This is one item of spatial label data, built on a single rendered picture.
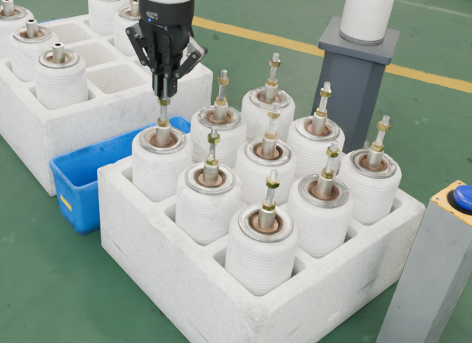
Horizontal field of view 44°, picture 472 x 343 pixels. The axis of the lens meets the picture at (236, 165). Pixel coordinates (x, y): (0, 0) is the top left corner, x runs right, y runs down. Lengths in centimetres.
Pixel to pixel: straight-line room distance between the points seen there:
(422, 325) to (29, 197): 77
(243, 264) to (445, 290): 28
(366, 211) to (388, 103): 74
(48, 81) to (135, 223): 34
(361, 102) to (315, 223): 46
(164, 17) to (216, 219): 29
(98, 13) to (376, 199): 80
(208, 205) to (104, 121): 42
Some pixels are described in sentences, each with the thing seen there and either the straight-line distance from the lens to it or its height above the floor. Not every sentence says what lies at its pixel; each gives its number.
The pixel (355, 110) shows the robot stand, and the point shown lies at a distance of 126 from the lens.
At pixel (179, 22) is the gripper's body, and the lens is 81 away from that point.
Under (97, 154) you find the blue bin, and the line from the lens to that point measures 117.
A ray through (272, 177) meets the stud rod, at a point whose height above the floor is 33.
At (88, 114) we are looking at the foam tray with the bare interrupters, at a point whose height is 17.
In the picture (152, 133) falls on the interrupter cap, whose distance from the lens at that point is 95.
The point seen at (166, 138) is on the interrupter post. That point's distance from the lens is 92.
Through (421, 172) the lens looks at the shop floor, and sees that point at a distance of 143.
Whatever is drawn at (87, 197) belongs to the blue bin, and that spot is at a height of 9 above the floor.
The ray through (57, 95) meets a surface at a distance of 116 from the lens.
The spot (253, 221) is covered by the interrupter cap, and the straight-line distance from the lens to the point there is 80.
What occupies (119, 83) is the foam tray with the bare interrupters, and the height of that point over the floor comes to 13.
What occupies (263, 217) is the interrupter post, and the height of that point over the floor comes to 27.
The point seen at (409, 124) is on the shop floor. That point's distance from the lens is 160.
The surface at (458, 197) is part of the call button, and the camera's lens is 81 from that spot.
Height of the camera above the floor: 79
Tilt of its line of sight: 37 degrees down
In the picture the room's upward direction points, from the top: 7 degrees clockwise
